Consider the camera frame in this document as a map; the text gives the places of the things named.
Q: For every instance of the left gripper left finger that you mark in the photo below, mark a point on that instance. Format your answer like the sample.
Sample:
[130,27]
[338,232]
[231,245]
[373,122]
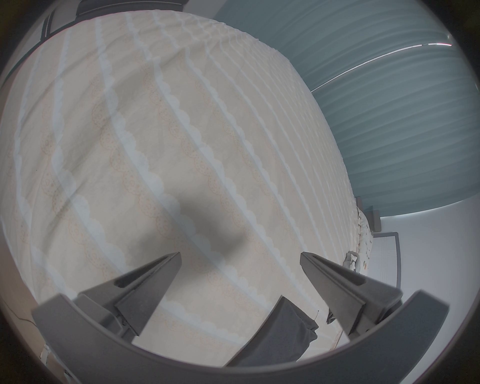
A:
[138,292]

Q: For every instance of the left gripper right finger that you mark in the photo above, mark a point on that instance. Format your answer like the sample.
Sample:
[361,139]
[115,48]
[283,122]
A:
[348,296]

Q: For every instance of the black T-shirt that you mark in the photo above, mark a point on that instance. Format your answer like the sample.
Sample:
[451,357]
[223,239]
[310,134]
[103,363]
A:
[277,337]

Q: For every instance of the pile of clothes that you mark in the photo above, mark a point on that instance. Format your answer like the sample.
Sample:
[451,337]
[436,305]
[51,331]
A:
[352,260]

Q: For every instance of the bed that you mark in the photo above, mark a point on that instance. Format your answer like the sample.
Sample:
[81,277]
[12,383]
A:
[168,150]

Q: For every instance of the white printed pillow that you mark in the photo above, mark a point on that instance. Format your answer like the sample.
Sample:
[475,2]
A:
[364,240]

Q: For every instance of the grey bedside table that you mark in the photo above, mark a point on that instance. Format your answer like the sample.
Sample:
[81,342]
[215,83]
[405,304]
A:
[369,215]

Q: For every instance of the blue-green curtain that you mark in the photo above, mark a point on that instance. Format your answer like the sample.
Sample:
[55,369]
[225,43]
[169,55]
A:
[318,33]
[405,131]

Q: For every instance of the black chest of drawers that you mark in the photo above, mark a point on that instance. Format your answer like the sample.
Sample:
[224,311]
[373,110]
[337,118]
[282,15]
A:
[112,9]

